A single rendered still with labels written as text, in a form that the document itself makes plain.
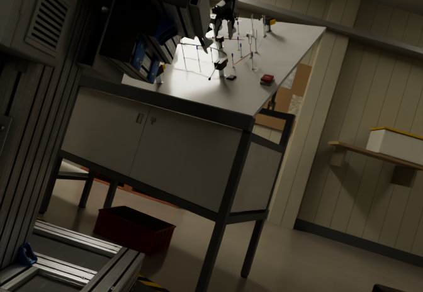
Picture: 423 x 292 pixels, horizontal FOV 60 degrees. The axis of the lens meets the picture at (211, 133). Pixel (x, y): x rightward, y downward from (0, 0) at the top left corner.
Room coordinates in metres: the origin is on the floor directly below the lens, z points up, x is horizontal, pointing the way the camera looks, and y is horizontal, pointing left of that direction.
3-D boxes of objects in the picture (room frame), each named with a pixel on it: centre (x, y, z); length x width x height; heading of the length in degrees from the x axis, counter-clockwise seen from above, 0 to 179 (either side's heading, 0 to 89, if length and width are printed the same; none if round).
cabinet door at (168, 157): (1.82, 0.11, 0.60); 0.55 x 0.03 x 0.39; 62
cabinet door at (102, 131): (2.09, 0.59, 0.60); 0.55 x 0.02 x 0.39; 62
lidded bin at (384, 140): (4.10, -2.01, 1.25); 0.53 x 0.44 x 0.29; 88
